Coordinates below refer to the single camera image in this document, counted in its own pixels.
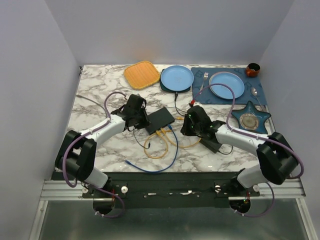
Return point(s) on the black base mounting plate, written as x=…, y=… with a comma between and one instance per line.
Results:
x=140, y=190

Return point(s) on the blue star shaped dish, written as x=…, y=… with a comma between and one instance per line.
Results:
x=251, y=119

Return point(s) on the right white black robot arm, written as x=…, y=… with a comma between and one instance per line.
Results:
x=276, y=159

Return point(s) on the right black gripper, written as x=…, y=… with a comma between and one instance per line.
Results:
x=185, y=129

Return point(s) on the silver spoon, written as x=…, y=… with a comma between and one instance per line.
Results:
x=255, y=94

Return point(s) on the light blue plate right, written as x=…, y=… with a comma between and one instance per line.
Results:
x=221, y=82

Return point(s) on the dark teal coaster under plate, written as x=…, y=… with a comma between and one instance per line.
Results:
x=165, y=89

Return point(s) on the black power adapter brick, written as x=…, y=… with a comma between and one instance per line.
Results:
x=212, y=146

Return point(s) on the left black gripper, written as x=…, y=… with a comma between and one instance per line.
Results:
x=146, y=121

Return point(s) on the light blue plate left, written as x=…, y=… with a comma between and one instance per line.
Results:
x=177, y=78

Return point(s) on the red brown lacquer cup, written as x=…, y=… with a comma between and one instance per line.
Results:
x=252, y=70

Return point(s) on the orange woven square mat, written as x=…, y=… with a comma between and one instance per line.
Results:
x=141, y=75

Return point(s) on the light blue plate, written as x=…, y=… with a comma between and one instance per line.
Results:
x=177, y=78
x=221, y=82

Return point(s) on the aluminium rail frame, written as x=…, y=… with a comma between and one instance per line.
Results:
x=57, y=190

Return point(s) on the silver fork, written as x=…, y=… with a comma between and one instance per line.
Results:
x=205, y=78

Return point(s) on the black network switch box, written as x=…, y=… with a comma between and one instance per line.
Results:
x=159, y=119

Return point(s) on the dark blue placemat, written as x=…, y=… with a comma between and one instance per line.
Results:
x=208, y=97

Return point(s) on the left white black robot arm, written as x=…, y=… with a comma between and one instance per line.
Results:
x=76, y=156

